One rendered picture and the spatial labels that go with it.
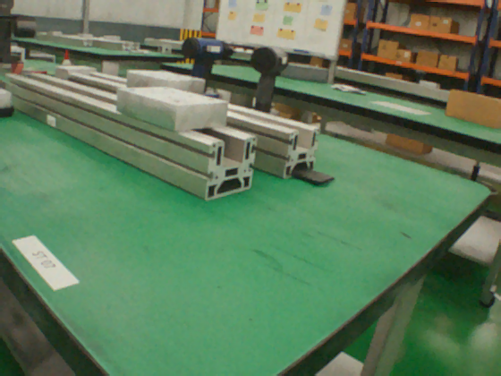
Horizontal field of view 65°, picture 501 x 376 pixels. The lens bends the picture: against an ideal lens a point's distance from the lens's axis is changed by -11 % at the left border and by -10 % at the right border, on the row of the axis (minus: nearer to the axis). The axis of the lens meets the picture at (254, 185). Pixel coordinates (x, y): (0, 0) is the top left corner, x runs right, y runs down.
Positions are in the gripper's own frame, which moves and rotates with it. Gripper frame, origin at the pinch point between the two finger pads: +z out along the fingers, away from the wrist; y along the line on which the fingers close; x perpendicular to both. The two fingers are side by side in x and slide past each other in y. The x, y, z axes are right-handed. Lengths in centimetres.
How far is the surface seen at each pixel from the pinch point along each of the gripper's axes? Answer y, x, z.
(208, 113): 1, -91, -8
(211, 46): 37, -54, -17
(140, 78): 13, -56, -8
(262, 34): 287, 129, -26
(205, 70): 37, -53, -10
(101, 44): 195, 267, 0
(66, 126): -5, -55, 1
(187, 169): -4, -93, 0
